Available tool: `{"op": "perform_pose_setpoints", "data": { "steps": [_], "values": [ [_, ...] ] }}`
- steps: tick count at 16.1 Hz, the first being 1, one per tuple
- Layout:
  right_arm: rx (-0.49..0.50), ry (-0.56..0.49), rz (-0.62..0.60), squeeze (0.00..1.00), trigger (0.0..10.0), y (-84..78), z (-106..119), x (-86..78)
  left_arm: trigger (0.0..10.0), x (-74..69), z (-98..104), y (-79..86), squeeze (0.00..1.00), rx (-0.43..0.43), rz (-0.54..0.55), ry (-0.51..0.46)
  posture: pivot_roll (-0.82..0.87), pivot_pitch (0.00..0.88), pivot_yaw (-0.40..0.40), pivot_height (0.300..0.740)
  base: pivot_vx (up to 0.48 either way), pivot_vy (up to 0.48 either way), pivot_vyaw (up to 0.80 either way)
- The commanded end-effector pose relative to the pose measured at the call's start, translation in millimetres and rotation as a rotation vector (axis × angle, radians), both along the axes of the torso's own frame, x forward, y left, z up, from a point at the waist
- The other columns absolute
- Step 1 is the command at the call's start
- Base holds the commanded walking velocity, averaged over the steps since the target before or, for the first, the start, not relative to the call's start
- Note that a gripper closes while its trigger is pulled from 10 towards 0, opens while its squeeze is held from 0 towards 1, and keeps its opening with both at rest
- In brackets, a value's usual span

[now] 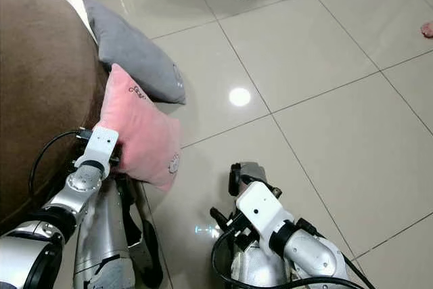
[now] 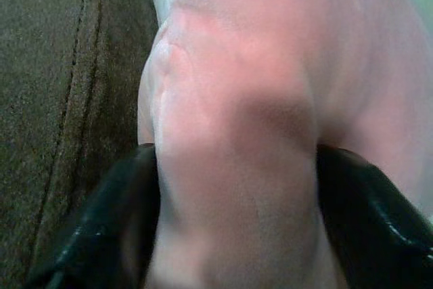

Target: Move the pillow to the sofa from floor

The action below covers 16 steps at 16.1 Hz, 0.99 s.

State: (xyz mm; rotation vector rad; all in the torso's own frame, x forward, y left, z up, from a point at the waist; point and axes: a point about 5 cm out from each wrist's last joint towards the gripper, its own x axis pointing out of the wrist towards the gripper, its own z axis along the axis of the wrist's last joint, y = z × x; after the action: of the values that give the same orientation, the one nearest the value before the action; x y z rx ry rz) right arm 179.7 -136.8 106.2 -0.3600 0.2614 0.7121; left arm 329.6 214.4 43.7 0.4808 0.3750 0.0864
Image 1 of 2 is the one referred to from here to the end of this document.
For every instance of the pink pillow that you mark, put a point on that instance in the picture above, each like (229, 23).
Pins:
(149, 133)

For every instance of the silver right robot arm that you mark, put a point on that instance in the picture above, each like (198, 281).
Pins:
(314, 252)

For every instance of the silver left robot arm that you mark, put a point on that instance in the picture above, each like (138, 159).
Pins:
(74, 194)

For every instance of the brown sofa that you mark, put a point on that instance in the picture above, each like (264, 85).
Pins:
(44, 99)

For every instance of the grey pillow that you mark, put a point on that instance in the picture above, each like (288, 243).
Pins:
(139, 49)

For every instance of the person's bare foot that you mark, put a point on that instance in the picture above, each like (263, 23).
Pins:
(427, 29)

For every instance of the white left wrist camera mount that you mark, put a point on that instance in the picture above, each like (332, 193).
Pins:
(103, 145)

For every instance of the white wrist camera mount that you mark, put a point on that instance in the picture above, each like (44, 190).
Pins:
(103, 145)
(260, 206)

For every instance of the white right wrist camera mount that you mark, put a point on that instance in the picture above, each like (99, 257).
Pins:
(260, 206)

